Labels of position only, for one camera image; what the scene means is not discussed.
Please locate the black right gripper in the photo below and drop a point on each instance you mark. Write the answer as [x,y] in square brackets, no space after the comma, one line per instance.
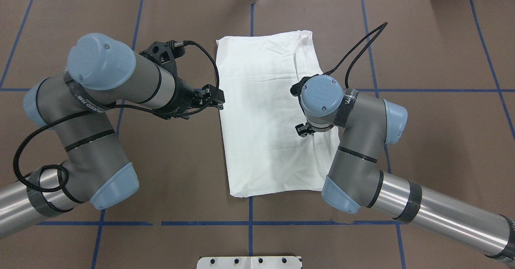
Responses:
[302,130]

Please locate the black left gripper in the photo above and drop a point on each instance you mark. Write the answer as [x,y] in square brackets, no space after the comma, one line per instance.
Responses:
[182,97]

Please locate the white long-sleeve printed shirt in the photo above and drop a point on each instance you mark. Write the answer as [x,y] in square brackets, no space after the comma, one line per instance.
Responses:
[263,151]

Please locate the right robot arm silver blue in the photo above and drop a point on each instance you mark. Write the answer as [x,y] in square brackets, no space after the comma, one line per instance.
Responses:
[458,143]

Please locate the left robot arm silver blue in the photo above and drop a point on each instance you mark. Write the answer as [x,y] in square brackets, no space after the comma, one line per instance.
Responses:
[101,74]

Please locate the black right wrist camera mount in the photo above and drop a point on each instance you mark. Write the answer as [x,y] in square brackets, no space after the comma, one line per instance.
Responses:
[296,89]

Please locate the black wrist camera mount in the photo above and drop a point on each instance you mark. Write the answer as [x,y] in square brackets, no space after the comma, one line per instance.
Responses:
[164,54]
[296,89]

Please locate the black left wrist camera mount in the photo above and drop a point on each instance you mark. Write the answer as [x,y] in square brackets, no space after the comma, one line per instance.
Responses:
[164,54]

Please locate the white pedestal column with base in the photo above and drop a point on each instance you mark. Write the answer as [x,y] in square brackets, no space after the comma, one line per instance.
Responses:
[250,262]

